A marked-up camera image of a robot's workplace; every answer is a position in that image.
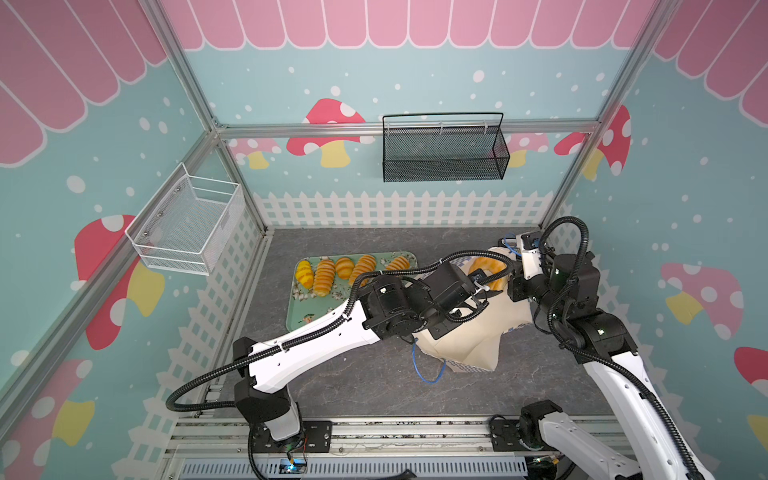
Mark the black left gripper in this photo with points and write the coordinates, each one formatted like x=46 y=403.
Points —
x=444 y=327

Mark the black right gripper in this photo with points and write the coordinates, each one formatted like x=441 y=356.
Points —
x=519 y=287

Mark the pale yellow twisted bread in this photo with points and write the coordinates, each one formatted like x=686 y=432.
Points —
x=399 y=263

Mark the yellow fake bread loaf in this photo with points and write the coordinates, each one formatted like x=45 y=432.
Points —
x=365 y=264

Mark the small striped round bun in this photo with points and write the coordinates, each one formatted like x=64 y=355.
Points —
x=344 y=267

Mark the orange fake croissant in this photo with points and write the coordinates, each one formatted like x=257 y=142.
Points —
x=324 y=277

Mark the checkered paper croissant bag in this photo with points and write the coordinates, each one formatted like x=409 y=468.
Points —
x=473 y=347

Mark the yellow fake bread roll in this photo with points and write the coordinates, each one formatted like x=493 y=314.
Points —
x=304 y=274

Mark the glazed fake donut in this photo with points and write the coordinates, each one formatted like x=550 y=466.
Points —
x=490 y=267

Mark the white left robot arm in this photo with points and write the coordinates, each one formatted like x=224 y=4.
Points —
x=262 y=395

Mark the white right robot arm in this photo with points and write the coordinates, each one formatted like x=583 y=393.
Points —
x=602 y=344

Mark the black mesh wall basket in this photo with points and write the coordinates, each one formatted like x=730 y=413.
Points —
x=438 y=147

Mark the white wire wall basket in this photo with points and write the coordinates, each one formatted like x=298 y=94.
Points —
x=187 y=224

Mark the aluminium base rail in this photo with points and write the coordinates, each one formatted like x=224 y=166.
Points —
x=457 y=447

